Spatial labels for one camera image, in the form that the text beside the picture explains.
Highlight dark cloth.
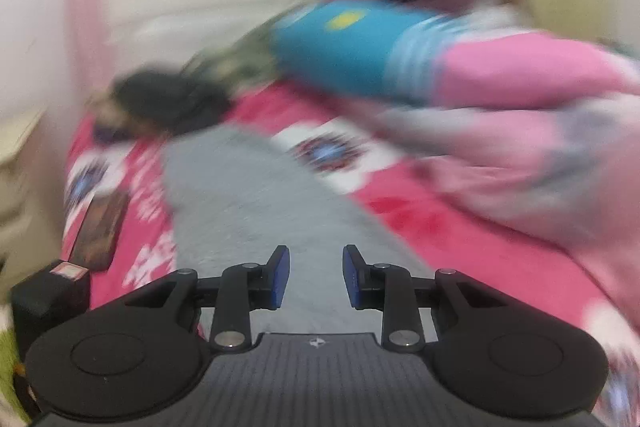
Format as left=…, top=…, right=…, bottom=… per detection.
left=91, top=68, right=234, bottom=141

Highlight pink grey floral duvet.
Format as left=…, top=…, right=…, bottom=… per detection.
left=350, top=96, right=640, bottom=269

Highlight blue striped pillow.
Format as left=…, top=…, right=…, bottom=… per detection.
left=269, top=0, right=640, bottom=108

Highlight green plaid pillow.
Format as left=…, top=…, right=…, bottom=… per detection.
left=184, top=18, right=282, bottom=94

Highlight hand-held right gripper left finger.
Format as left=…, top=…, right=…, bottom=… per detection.
left=125, top=245, right=291, bottom=353

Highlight pink floral blanket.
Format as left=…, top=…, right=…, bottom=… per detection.
left=62, top=79, right=640, bottom=427

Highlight grey sweatpants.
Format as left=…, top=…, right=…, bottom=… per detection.
left=162, top=126, right=432, bottom=339

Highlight green cloth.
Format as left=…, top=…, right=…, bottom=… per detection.
left=0, top=324, right=32, bottom=427

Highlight beige nightstand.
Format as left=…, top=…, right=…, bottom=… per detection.
left=0, top=106, right=52, bottom=254

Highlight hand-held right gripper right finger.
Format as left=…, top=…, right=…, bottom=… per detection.
left=342, top=245, right=511, bottom=353

